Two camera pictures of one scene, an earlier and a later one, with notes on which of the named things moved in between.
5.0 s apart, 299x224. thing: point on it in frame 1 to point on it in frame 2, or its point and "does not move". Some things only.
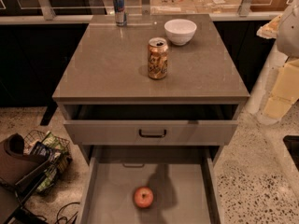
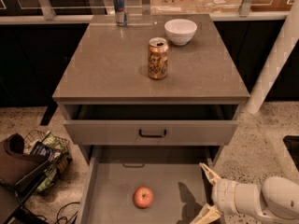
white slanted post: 266,81 does not move
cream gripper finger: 285,91 to 210,175
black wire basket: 48,146 does not move
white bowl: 179,31 does not move
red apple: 143,197 does not move
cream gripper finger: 270,29 to 206,215
